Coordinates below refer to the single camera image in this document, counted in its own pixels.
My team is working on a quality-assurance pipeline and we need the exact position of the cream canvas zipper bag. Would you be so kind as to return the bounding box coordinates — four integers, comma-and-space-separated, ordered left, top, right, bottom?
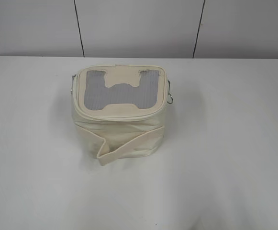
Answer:
71, 65, 173, 165

